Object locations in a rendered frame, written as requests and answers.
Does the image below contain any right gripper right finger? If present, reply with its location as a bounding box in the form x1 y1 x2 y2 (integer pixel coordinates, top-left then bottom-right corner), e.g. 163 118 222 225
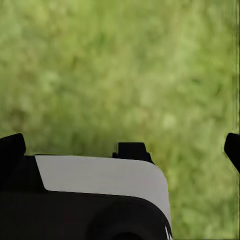
224 133 240 173

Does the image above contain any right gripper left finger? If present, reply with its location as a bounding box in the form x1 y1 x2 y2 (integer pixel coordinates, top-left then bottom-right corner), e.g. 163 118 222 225
0 133 26 193

